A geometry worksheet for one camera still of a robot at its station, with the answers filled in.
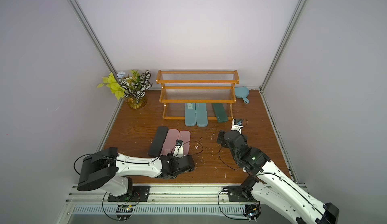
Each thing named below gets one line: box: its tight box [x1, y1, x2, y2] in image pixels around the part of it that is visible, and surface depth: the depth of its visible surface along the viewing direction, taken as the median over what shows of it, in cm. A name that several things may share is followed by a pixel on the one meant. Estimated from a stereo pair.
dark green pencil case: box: [212, 102, 229, 124], surface depth 106 cm
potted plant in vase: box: [96, 69, 153, 110], surface depth 93 cm
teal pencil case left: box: [184, 102, 197, 127], surface depth 102 cm
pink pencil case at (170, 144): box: [160, 128, 180, 156], surface depth 92 cm
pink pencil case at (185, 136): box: [177, 130, 191, 157], surface depth 94 cm
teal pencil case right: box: [195, 102, 209, 128], surface depth 103 cm
